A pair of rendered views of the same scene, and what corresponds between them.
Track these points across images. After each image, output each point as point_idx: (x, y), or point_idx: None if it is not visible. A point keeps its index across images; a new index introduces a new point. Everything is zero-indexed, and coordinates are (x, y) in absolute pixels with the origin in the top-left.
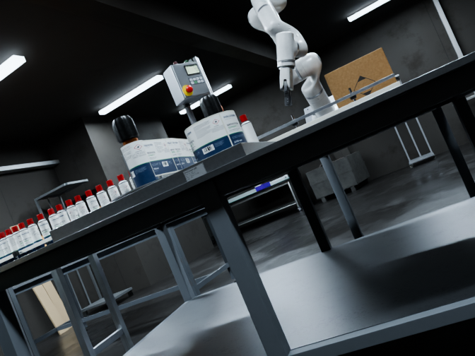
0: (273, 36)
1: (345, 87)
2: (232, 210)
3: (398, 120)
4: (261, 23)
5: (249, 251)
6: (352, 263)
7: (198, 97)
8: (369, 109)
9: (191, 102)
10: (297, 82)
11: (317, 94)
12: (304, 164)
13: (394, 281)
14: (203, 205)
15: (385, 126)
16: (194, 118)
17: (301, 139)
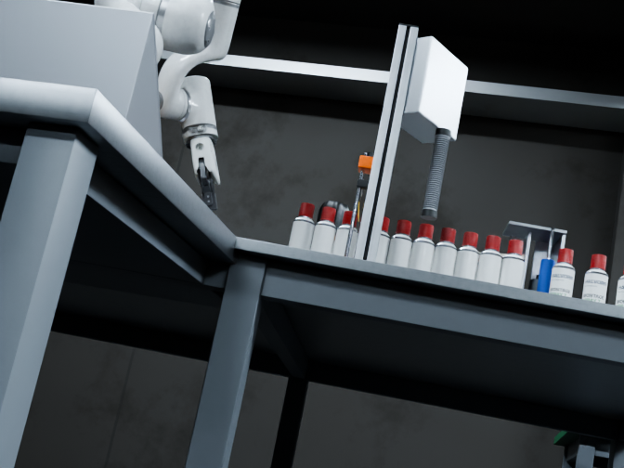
0: (214, 58)
1: None
2: (285, 394)
3: (117, 344)
4: (233, 30)
5: (276, 439)
6: None
7: (405, 127)
8: (137, 327)
9: (433, 125)
10: (175, 52)
11: None
12: (199, 287)
13: None
14: (308, 383)
15: (127, 345)
16: (430, 165)
17: (201, 339)
